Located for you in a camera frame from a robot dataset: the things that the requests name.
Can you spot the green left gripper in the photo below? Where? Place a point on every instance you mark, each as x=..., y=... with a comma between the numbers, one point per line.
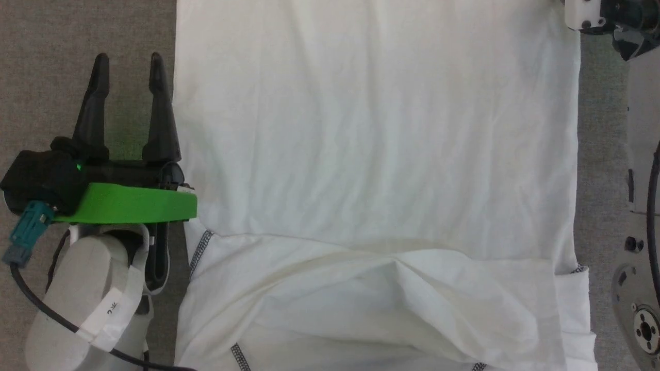
x=134, y=203

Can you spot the grey fabric sofa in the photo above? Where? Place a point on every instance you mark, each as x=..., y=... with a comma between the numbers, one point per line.
x=31, y=62

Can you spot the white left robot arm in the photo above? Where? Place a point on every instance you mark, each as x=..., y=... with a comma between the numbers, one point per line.
x=82, y=299

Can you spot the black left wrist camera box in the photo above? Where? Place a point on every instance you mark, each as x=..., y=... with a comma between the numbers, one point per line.
x=41, y=178

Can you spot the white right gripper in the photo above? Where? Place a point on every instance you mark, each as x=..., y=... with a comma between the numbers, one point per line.
x=624, y=20

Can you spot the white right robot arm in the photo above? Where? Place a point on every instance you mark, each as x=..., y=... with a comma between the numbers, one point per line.
x=642, y=154

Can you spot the white long-sleeve garment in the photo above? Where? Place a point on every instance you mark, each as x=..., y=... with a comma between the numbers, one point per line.
x=376, y=154

